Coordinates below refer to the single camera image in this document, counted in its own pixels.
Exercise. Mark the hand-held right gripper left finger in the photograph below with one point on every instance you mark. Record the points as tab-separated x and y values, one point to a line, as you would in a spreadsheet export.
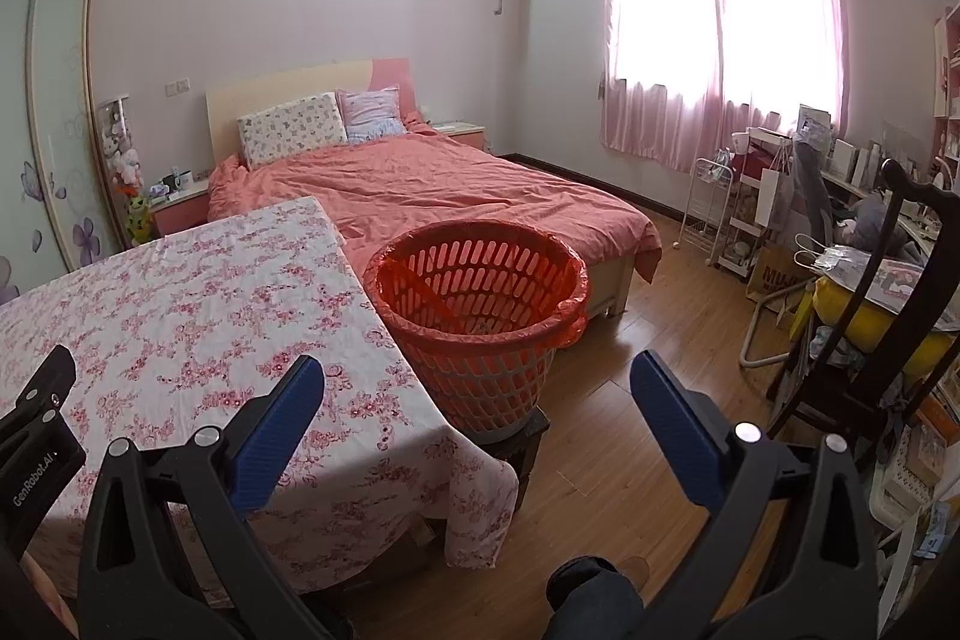
281	419

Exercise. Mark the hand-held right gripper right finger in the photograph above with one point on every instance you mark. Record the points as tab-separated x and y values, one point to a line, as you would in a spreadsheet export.
671	419

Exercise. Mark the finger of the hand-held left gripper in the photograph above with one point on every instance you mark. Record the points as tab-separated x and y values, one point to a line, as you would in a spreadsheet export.
37	467

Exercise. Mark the orange plastic basket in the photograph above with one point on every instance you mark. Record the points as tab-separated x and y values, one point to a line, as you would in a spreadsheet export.
480	377

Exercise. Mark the person's left forearm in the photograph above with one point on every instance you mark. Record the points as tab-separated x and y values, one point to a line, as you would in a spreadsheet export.
45	591

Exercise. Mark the pink floral tablecloth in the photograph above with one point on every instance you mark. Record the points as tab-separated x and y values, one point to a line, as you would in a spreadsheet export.
187	310

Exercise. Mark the dark wooden stool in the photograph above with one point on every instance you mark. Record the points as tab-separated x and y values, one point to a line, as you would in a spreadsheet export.
517	452

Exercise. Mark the brown paper bag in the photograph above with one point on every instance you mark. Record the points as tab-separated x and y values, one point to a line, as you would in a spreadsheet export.
780	280

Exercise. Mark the person's leg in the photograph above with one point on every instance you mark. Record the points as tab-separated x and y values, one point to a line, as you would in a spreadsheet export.
592	599

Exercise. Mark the white rolling cart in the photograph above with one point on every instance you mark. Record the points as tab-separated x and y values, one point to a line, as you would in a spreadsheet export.
750	235

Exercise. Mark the pink nightstand with mugs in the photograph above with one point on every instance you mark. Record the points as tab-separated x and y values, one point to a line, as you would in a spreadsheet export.
180	209

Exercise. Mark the white plastic crate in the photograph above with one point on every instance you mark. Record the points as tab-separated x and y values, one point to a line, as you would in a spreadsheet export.
907	475

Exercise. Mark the white paper bag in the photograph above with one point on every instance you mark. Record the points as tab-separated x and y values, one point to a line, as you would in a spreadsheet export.
772	197

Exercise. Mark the printed plastic bag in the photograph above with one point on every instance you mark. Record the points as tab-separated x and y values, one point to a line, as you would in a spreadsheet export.
896	280

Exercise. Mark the grey office chair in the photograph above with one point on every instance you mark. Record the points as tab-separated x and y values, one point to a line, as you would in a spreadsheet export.
814	190

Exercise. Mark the floral pillow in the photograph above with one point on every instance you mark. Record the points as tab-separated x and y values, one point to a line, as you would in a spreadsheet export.
292	130

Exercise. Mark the bed with coral duvet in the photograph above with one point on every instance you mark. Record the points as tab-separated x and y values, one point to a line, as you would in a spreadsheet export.
465	190

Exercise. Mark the cluttered desk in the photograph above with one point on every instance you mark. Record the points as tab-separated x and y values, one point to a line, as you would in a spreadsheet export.
862	179

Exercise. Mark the clear plush toy display tube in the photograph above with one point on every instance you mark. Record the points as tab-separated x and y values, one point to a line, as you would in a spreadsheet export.
120	153

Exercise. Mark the pink striped pillow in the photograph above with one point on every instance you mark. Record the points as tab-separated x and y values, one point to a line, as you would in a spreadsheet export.
371	115

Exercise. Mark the beige and pink headboard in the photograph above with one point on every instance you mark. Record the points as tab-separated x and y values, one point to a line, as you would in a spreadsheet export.
285	85

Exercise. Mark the dark wooden chair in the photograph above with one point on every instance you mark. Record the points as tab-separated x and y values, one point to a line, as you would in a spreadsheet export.
911	186

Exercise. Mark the bare pink nightstand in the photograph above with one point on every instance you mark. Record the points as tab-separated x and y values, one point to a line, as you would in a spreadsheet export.
461	132

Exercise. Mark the floral sliding door wardrobe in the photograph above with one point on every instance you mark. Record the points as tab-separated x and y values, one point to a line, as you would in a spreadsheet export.
52	85

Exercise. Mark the pink curtain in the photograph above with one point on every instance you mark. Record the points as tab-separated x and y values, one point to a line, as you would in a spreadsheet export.
750	10

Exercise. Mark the white bookshelf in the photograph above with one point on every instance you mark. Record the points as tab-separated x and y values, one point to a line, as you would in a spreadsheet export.
949	70

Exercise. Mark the white wall outlet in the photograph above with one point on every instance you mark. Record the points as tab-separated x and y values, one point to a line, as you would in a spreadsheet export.
178	85

